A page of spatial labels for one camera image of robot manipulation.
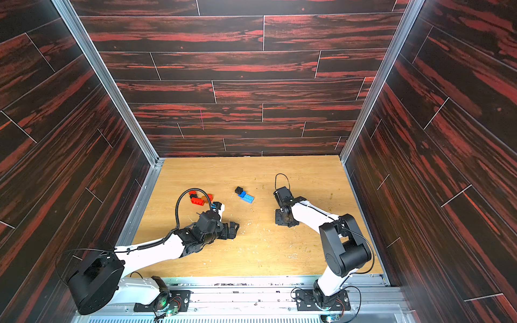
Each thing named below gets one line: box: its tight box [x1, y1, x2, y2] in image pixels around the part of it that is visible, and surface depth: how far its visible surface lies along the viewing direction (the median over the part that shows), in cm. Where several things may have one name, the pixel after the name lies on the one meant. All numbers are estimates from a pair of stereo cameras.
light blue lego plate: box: [238, 191, 256, 204], surface depth 103 cm
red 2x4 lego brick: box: [191, 197, 205, 206], surface depth 103 cm
